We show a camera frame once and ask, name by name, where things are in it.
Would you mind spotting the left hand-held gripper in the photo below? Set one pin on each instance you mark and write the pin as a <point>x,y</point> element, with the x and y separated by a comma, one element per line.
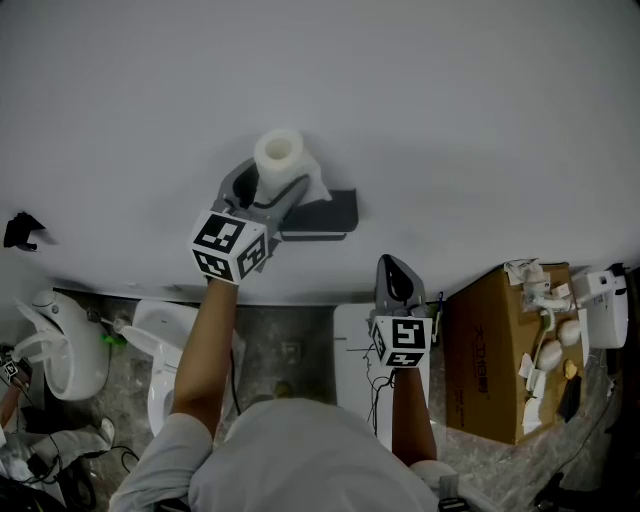
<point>220,240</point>

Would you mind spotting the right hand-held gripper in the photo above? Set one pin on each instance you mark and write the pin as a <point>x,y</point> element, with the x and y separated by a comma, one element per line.
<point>407,335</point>

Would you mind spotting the white toilet paper roll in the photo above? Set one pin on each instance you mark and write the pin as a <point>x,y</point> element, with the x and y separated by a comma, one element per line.
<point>270,175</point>

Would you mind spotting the person's right forearm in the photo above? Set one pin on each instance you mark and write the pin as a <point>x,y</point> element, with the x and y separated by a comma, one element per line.
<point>410,415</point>

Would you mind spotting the person's left forearm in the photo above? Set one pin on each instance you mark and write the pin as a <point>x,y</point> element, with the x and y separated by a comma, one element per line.
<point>205,350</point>

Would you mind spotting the white box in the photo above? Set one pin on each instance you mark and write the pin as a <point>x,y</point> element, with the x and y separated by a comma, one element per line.
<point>352,370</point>

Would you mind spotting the white open-seat toilet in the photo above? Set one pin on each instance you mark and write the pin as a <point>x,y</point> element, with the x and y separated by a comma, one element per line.
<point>155,320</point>

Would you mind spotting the white wall-mounted device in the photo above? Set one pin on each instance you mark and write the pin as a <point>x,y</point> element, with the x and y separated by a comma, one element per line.
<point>605,315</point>

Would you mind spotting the white urinal fixture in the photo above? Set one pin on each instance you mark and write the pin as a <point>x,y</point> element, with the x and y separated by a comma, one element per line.
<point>75,340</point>

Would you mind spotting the large printed cardboard box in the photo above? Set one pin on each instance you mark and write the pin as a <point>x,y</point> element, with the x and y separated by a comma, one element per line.
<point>480,370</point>

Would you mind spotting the square floor drain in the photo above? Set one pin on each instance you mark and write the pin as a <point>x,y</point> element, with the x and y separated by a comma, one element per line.
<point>291,350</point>

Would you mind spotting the crumpled white plastic bag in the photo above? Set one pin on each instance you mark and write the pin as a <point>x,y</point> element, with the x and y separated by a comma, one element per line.
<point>522,272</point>

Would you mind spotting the white plastic pipe fitting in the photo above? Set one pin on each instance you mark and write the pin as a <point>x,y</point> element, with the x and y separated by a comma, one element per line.
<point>537,295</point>

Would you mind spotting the white paper slip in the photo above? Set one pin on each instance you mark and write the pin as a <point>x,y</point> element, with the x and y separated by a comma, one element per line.
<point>526,365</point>
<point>536,384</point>
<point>531,415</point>

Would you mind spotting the person's yellowish shoe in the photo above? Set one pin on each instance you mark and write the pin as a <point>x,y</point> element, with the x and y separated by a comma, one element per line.
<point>284,389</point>

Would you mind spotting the white round float ball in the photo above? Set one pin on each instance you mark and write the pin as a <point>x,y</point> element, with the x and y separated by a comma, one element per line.
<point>549,355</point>
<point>568,332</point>

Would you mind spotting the person's light grey shirt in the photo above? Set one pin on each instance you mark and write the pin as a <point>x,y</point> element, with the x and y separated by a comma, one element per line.
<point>300,450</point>

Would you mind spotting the small yellow fitting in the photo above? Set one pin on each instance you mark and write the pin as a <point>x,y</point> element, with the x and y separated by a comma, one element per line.
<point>569,369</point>

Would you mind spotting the black pouch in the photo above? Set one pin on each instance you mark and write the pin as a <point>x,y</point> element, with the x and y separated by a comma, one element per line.
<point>570,400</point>

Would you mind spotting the green plastic fitting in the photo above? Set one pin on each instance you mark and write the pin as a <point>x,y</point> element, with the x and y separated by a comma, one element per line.
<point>112,339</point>

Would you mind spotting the dark grey wall paper holder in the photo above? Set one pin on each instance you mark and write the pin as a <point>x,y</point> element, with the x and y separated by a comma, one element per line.
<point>335,215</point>

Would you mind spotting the black wall bracket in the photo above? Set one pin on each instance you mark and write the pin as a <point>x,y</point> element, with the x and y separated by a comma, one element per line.
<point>22,230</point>

